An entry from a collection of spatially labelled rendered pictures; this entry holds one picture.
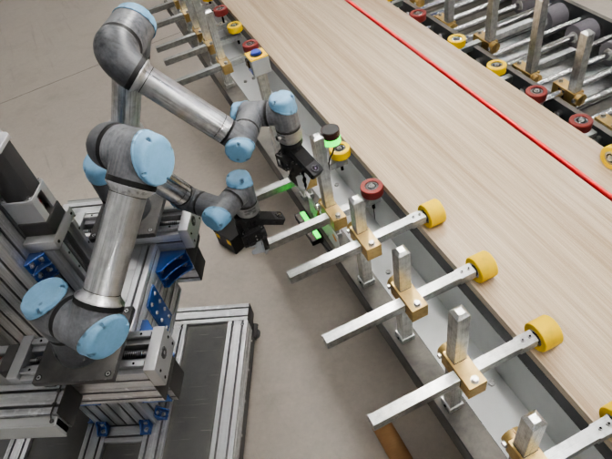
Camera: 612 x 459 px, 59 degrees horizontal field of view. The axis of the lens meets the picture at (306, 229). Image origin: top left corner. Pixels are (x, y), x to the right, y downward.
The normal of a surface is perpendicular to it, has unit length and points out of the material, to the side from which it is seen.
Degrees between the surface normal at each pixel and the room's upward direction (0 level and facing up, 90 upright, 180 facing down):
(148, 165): 85
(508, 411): 0
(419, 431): 0
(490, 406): 0
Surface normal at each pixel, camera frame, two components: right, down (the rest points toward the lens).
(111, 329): 0.80, 0.40
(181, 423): -0.16, -0.67
